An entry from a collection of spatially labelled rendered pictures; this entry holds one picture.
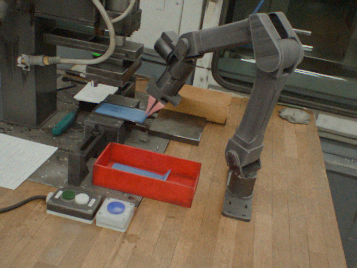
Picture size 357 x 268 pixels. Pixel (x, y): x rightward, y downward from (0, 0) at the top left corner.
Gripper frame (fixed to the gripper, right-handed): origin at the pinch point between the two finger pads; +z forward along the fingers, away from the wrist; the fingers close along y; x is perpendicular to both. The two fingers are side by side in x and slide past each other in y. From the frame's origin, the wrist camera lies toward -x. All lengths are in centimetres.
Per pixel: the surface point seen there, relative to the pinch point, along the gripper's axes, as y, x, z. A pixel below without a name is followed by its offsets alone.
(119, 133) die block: 3.0, 7.8, 6.3
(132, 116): 3.0, 1.6, 3.1
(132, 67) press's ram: 10.7, 1.1, -9.0
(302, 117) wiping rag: -47, -41, -15
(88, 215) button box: -2.5, 37.4, 9.4
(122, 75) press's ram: 10.9, 9.4, -9.1
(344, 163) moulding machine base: -78, -55, -8
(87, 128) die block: 10.8, 8.2, 10.8
